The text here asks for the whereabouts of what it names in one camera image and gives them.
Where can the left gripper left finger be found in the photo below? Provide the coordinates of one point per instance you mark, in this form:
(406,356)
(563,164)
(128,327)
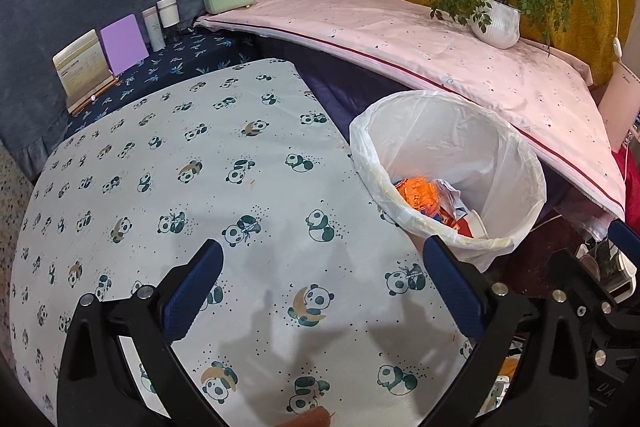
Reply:
(96,386)

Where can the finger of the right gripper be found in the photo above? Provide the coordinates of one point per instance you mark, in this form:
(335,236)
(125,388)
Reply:
(625,239)

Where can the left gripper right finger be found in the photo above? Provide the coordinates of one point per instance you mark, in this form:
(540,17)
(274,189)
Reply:
(550,384)

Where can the white tissue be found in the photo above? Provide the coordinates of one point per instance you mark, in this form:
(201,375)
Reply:
(450,200)

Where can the orange snack wrapper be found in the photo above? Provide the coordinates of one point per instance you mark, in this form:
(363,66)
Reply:
(421,195)

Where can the white trash bin with liner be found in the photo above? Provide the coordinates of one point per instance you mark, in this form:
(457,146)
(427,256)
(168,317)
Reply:
(441,136)

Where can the person's left hand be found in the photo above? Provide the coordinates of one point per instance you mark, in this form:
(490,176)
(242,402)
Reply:
(317,417)

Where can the pink white appliance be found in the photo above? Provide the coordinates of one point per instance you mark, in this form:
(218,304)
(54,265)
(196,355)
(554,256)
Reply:
(619,106)

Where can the panda print tablecloth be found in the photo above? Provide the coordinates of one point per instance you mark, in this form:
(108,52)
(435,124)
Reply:
(322,301)

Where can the pink bed sheet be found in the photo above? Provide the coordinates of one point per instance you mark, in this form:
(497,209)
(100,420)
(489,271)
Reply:
(544,93)

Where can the beige book on stand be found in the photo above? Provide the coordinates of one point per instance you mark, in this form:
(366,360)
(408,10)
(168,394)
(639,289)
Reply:
(83,71)

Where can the purple card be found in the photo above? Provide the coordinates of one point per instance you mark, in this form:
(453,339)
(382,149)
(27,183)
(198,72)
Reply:
(123,44)

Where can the navy floral cloth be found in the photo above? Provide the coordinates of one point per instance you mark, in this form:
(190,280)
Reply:
(197,52)

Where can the white tall tube bottle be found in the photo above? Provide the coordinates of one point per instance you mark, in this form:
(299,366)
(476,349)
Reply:
(154,28)

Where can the white cylindrical jar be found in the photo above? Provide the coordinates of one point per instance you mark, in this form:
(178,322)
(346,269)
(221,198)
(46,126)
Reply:
(169,12)

